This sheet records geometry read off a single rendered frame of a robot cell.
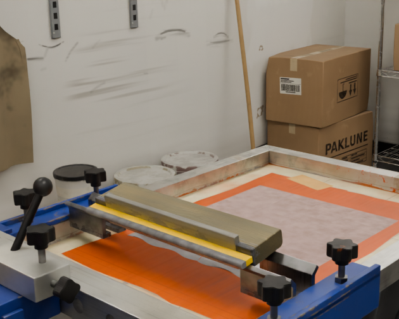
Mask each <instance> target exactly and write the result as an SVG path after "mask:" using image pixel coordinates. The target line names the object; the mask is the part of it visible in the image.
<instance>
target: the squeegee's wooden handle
mask: <svg viewBox="0 0 399 319"><path fill-rule="evenodd" d="M107 193H110V194H113V195H116V196H120V197H123V198H126V199H129V200H131V201H135V202H138V203H141V204H145V205H147V206H150V207H153V208H157V209H159V210H163V211H166V212H169V213H172V214H175V215H179V216H182V217H184V218H188V219H190V220H194V221H197V222H200V223H204V224H206V225H209V226H212V227H216V228H219V229H222V230H225V231H228V232H232V233H234V234H237V235H238V236H239V243H238V244H236V251H237V252H240V253H243V254H247V255H248V256H252V259H253V262H252V263H251V264H250V265H252V266H256V265H257V264H259V263H260V262H261V261H263V260H264V259H265V258H266V257H268V256H269V255H271V254H272V253H273V252H274V251H276V250H277V249H279V248H280V247H281V246H282V230H281V229H279V228H275V227H271V226H269V225H265V224H262V223H258V222H254V221H252V220H248V219H245V218H241V217H239V216H235V215H232V214H228V213H225V212H222V211H219V210H215V209H212V208H208V207H206V206H202V205H199V204H195V203H192V202H189V201H185V200H182V199H179V198H176V197H172V196H168V195H166V194H162V193H159V192H155V191H151V190H149V189H145V188H142V187H138V186H136V185H132V184H128V183H125V182H124V183H122V184H120V185H118V186H116V187H114V188H113V189H111V190H109V191H107V192H105V193H104V194H102V195H100V196H98V197H96V198H95V200H96V203H97V204H100V205H103V206H106V203H105V197H104V195H105V194H107Z"/></svg>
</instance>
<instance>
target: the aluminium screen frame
mask: <svg viewBox="0 0 399 319"><path fill-rule="evenodd" d="M268 164H270V165H275V166H280V167H284V168H289V169H292V170H297V171H301V172H305V173H311V174H314V175H319V176H322V177H327V178H333V179H336V180H341V181H344V182H349V183H353V184H358V185H363V186H366V187H372V188H375V189H380V190H383V191H388V192H394V193H397V194H399V172H394V171H390V170H385V169H381V168H375V167H372V166H366V165H360V164H357V163H351V162H347V161H342V160H338V159H332V158H327V157H323V156H317V155H314V154H308V153H303V152H299V151H294V150H290V149H284V148H281V147H275V146H269V145H264V146H261V147H258V148H255V149H252V150H249V151H247V152H244V153H241V154H237V155H235V156H231V157H229V158H226V159H222V160H220V161H216V162H214V163H210V164H209V165H205V166H202V167H199V168H196V169H194V170H190V171H188V172H184V173H181V174H178V175H175V176H173V177H170V178H166V179H164V180H161V181H158V182H155V183H152V184H149V185H145V186H143V187H142V188H145V189H149V190H151V191H155V192H159V193H162V194H166V195H168V196H172V197H176V198H178V197H181V196H184V195H186V194H190V193H192V192H195V191H198V190H200V189H203V188H205V187H208V186H211V185H213V184H217V183H219V182H222V181H225V180H227V179H230V178H232V177H236V176H238V175H241V174H243V173H246V172H249V171H252V170H254V169H257V168H260V167H262V166H265V165H268ZM51 226H54V227H55V234H56V239H55V241H52V242H50V243H49V244H48V246H49V245H52V244H54V243H57V242H59V241H63V240H65V239H68V238H71V237H73V236H76V235H79V234H81V233H84V232H83V231H81V230H79V229H76V228H73V227H71V226H70V219H69V220H65V221H63V222H60V223H57V224H54V225H51ZM46 251H47V250H46ZM48 252H49V251H48ZM50 253H52V252H50ZM53 254H54V253H53ZM55 255H57V254H55ZM57 256H58V255H57ZM60 257H61V256H60ZM61 258H63V257H61ZM64 259H66V258H64ZM66 260H68V259H66ZM71 262H72V261H71ZM73 263H74V262H73ZM75 264H77V263H75ZM374 264H378V265H381V273H380V285H379V292H381V291H382V290H384V289H385V288H387V287H388V286H390V285H391V284H393V283H394V282H396V281H397V280H398V279H399V241H396V242H395V243H393V244H392V245H390V246H388V247H387V248H385V249H383V250H382V251H380V252H378V253H377V254H375V255H374V256H372V257H370V258H369V259H367V260H365V261H364V262H362V263H361V265H364V266H368V267H370V266H372V265H374ZM77 265H79V264H77ZM80 266H82V265H80ZM83 267H84V266H83ZM84 268H86V267H84ZM86 269H88V268H86ZM89 270H91V269H89ZM91 271H93V270H91ZM96 273H98V272H96ZM99 274H100V273H99ZM100 275H102V274H100ZM103 276H104V275H103ZM105 277H107V276H105ZM107 278H109V277H107ZM110 279H112V278H110ZM112 280H113V279H112ZM115 281H116V280H115ZM116 282H118V281H116ZM119 283H121V282H119ZM121 284H123V283H121ZM124 285H125V284H124ZM126 286H127V287H129V286H128V285H126ZM130 288H132V287H130ZM132 289H134V288H132ZM135 290H137V289H135ZM137 291H139V290H137ZM140 292H141V291H140ZM142 293H143V292H142ZM143 294H146V293H143ZM146 295H148V294H146ZM148 296H149V295H148ZM151 297H153V296H151ZM153 298H155V297H153ZM155 299H157V298H155ZM157 300H159V299H157ZM160 301H162V300H160ZM162 302H164V301H162ZM164 303H166V302H164ZM167 304H168V303H167ZM169 305H171V304H169ZM171 306H173V305H171ZM173 307H176V306H173ZM176 308H178V307H176ZM178 309H180V308H178ZM180 310H182V309H180ZM182 311H184V310H182ZM185 312H187V311H185ZM187 313H189V312H187ZM190 314H192V313H190ZM192 315H194V314H192ZM194 316H196V315H194ZM197 317H198V316H197ZM198 318H201V317H198ZM201 319H203V318H201Z"/></svg>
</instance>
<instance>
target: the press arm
mask: <svg viewBox="0 0 399 319"><path fill-rule="evenodd" d="M19 308H21V309H23V312H24V319H49V318H51V317H53V316H56V315H58V314H60V312H61V311H60V299H59V298H58V297H56V296H51V297H49V298H46V299H44V300H42V301H39V302H37V303H35V302H33V301H31V300H29V299H27V298H26V297H23V296H22V295H20V294H18V293H16V292H14V291H12V290H10V289H9V288H7V287H5V286H3V285H1V284H0V319H1V317H2V316H3V315H5V314H8V313H10V312H12V311H14V310H17V309H19Z"/></svg>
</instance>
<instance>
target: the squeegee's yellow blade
mask: <svg viewBox="0 0 399 319"><path fill-rule="evenodd" d="M90 207H92V208H96V209H98V210H101V211H104V212H107V213H110V214H112V215H116V216H119V217H121V218H124V219H127V220H130V221H132V222H136V223H139V224H141V225H144V226H147V227H150V228H153V229H155V230H159V231H161V232H165V233H167V234H170V235H173V236H176V237H179V238H181V239H184V240H187V241H190V242H193V243H195V244H199V245H201V246H205V247H207V248H210V249H213V250H216V251H218V252H221V253H224V254H228V255H230V256H233V257H235V258H239V259H241V260H244V261H246V266H248V265H250V264H251V263H252V262H253V259H252V256H248V255H247V254H243V253H240V252H237V251H233V250H231V249H228V248H226V247H222V246H219V245H216V244H213V243H211V242H208V241H204V240H202V239H199V238H196V237H193V236H190V235H187V234H184V233H182V232H178V231H176V230H172V229H170V228H167V227H164V226H161V225H158V224H155V223H152V222H149V221H146V220H143V219H140V218H138V217H135V216H132V215H128V214H126V213H122V212H120V211H117V210H114V209H111V208H108V207H106V206H103V205H100V204H97V203H94V204H93V205H91V206H90Z"/></svg>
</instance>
